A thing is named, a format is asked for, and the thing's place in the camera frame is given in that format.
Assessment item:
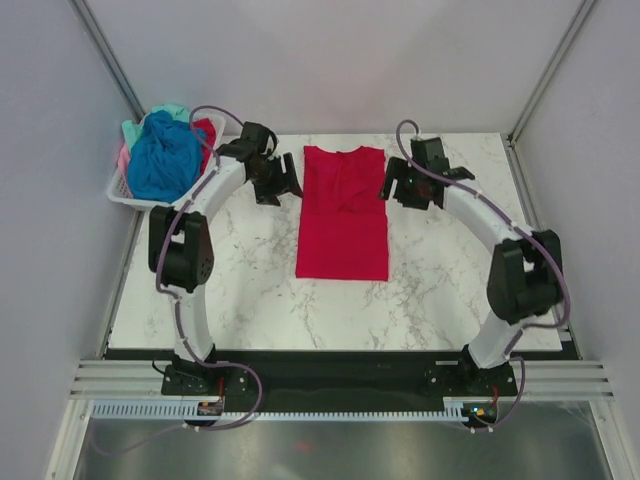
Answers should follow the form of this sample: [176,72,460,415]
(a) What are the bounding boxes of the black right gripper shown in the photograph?
[376,155,430,210]

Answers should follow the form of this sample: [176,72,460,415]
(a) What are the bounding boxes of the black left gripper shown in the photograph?
[250,154,304,208]

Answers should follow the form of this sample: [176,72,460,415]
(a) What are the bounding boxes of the red t shirt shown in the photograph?
[194,117,217,165]
[295,146,389,282]

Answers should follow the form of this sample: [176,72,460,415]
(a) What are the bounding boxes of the white plastic laundry basket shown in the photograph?
[106,112,226,211]

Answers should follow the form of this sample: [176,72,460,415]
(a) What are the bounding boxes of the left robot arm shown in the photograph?
[148,122,303,393]

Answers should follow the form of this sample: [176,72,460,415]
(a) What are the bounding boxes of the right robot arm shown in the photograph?
[379,138,567,394]

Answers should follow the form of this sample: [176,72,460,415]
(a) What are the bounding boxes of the blue t shirt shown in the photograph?
[127,118,203,203]

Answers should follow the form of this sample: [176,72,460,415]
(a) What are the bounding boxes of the pink t shirt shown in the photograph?
[116,143,131,177]

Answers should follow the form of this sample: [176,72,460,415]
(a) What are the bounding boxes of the teal t shirt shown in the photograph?
[121,103,191,150]

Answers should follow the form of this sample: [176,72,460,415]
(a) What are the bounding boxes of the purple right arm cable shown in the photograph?
[395,118,572,361]

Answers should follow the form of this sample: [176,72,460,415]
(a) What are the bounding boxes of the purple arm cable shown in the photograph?
[395,118,572,361]
[155,103,246,364]

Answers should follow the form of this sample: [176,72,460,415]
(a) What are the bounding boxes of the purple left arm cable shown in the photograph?
[155,103,246,364]

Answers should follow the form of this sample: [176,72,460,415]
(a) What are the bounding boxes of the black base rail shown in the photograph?
[161,350,517,411]

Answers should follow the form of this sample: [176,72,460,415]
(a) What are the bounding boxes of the right aluminium frame post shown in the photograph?
[504,0,599,149]

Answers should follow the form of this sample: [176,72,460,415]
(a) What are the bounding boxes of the aluminium frame post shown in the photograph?
[504,0,599,149]
[68,0,146,120]

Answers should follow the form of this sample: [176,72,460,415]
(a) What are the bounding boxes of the left aluminium frame post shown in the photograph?
[68,0,146,120]

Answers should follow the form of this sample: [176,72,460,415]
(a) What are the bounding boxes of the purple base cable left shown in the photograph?
[92,362,266,456]

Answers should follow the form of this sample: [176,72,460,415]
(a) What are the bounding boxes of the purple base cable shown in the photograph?
[457,355,526,434]
[92,362,266,456]

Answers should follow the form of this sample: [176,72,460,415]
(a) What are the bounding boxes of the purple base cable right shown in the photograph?
[457,355,526,434]

